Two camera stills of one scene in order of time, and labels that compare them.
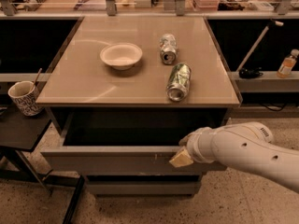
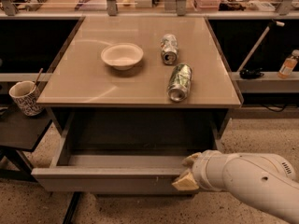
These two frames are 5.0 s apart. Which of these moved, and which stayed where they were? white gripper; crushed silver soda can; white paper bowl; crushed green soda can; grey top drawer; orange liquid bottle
Moved: grey top drawer; white gripper
Stayed: crushed silver soda can; orange liquid bottle; white paper bowl; crushed green soda can
